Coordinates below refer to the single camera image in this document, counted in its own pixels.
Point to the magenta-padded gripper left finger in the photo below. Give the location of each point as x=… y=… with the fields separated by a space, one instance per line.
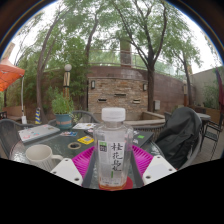
x=81 y=160

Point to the black metal slatted chair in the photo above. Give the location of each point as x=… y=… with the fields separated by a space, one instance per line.
x=211 y=136

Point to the black jacket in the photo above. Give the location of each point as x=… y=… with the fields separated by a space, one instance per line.
x=180 y=136

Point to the grey chair holding jacket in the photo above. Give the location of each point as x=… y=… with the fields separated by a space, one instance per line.
x=198 y=146

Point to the small round patio table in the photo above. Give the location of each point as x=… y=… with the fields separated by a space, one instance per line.
x=204 y=117

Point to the green plant in blue pot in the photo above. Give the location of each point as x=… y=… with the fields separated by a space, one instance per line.
x=62 y=105

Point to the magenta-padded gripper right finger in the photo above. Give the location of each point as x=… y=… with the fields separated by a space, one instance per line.
x=143 y=159

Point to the slim brown lamp post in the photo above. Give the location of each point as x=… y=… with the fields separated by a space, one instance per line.
x=185 y=95

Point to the grey wall utility box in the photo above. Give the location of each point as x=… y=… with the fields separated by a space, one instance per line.
x=156 y=105

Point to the white ceramic mug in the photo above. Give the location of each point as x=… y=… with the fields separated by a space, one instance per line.
x=38 y=156

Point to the black wall lantern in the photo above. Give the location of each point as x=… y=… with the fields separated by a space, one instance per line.
x=93 y=84
x=144 y=87

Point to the small colourful sticker card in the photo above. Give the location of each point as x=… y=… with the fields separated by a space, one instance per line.
x=68 y=134

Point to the flat round red coaster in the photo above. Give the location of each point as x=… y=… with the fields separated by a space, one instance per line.
x=129 y=184

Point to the orange canopy with white pole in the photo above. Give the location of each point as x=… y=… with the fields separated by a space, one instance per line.
x=10 y=73

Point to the slim leaning tree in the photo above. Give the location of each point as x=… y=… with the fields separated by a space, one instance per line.
x=40 y=86

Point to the white printed paper sheet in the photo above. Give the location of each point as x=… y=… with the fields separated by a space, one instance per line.
x=84 y=126

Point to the silver laptop with stickers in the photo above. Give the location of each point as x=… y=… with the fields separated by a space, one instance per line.
x=38 y=132

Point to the wooden globe-topped lamp post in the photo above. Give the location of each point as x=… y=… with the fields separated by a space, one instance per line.
x=67 y=83

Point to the yellow card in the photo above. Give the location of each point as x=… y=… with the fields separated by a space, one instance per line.
x=85 y=140

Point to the tall dark-trunked tree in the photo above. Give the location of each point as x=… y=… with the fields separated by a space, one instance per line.
x=150 y=90

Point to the blue and yellow striped cone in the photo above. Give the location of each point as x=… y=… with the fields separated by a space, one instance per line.
x=38 y=116

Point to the clear white-capped drink bottle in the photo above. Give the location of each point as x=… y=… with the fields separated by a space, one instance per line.
x=112 y=133

